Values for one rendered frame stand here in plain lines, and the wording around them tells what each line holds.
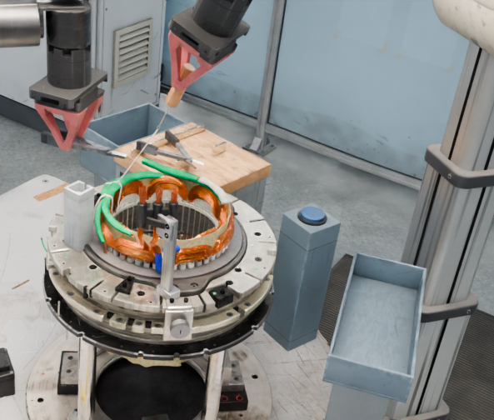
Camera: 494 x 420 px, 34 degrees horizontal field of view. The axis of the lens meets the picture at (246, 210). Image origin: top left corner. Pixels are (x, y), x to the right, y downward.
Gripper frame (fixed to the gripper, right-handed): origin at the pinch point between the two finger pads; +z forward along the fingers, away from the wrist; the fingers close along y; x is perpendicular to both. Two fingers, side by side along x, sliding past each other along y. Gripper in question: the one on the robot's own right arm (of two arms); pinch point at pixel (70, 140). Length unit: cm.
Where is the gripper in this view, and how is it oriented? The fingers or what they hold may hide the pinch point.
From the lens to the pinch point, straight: 115.8
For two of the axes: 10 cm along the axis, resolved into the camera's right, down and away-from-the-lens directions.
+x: 9.4, 2.7, -2.2
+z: -1.1, 8.3, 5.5
